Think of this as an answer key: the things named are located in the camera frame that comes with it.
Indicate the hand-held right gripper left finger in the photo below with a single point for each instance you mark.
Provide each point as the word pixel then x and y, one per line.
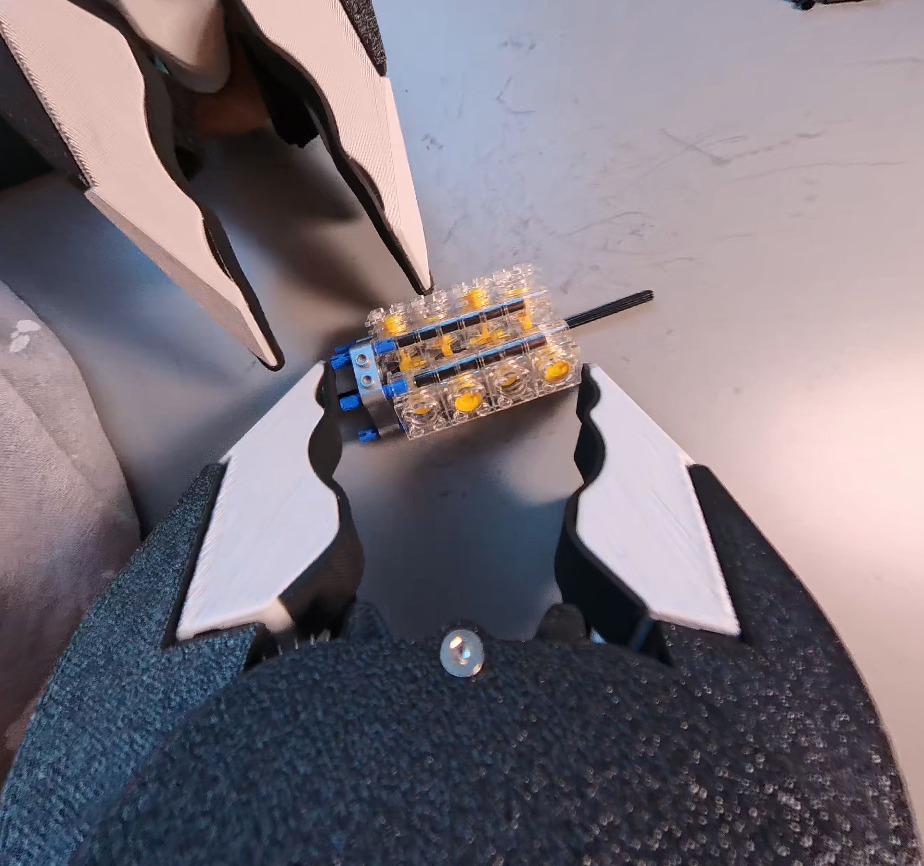
pixel 267 534

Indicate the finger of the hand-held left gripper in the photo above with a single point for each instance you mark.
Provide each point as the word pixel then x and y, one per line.
pixel 346 86
pixel 94 122

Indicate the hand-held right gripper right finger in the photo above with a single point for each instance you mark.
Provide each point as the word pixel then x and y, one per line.
pixel 650 541

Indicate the clear toy brick engine model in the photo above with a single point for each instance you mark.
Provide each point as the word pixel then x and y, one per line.
pixel 476 396

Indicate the grey desk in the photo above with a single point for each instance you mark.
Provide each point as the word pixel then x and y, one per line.
pixel 650 194

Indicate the person's left hand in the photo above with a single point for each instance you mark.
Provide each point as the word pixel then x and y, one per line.
pixel 231 111

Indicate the person in grey hoodie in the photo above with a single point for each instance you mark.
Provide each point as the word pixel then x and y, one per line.
pixel 50 483

